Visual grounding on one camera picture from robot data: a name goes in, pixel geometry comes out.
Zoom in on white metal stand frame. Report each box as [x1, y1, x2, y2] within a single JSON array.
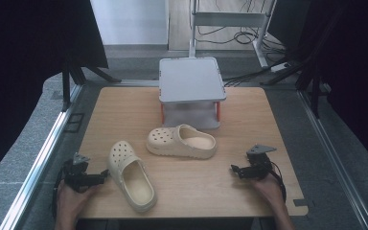
[[188, 0, 278, 69]]

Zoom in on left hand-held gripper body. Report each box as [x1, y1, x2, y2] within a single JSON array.
[[62, 151, 102, 194]]

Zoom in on person's left hand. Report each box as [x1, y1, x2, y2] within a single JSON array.
[[55, 181, 101, 222]]

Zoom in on person's right hand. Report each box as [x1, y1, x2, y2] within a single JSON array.
[[251, 172, 286, 209]]

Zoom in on grey two-tier shoe rack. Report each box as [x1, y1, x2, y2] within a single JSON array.
[[157, 57, 228, 130]]

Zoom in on black floor cables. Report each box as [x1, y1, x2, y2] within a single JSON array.
[[195, 0, 301, 88]]

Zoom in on black tripod stand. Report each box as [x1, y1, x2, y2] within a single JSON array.
[[60, 61, 123, 113], [261, 6, 344, 120]]

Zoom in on cream clog shoe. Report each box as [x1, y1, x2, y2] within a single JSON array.
[[106, 140, 158, 214], [145, 124, 218, 160]]

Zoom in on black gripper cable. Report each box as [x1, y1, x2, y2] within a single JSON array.
[[267, 160, 288, 203]]

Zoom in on white power strip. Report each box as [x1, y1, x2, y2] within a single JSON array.
[[269, 61, 290, 73]]

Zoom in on black floor socket frame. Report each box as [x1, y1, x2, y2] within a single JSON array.
[[63, 112, 85, 134]]

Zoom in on aluminium rail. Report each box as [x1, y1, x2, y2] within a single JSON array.
[[0, 83, 84, 230], [296, 90, 368, 230]]

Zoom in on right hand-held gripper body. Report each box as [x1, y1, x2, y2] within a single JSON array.
[[241, 144, 278, 180]]

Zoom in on black curtain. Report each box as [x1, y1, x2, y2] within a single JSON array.
[[266, 0, 368, 177], [0, 0, 110, 190]]

